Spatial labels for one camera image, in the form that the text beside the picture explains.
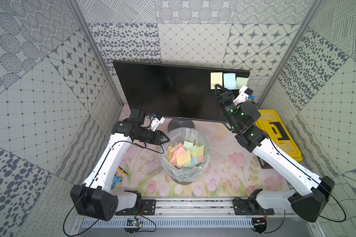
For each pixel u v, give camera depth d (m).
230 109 0.55
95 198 0.37
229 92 0.56
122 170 0.86
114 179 0.80
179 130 0.73
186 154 0.71
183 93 1.03
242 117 0.47
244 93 0.57
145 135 0.62
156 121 0.67
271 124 0.87
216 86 0.60
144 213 0.73
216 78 0.63
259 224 0.73
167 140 0.70
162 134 0.66
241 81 0.64
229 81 0.63
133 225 0.70
